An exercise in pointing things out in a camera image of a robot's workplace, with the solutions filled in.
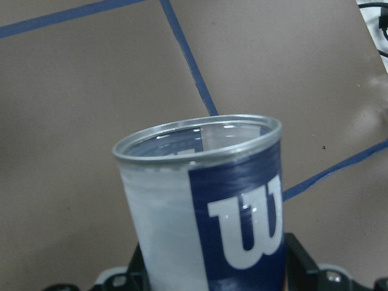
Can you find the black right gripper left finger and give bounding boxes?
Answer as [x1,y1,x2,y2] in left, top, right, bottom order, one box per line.
[39,242,152,291]

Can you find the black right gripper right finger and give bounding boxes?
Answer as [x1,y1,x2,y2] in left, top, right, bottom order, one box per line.
[284,233,387,291]

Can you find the clear Wilson tennis ball can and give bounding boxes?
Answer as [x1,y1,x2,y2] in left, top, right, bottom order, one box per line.
[113,115,287,290]

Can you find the black tangled cables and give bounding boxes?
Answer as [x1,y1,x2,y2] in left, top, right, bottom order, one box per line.
[356,0,388,57]

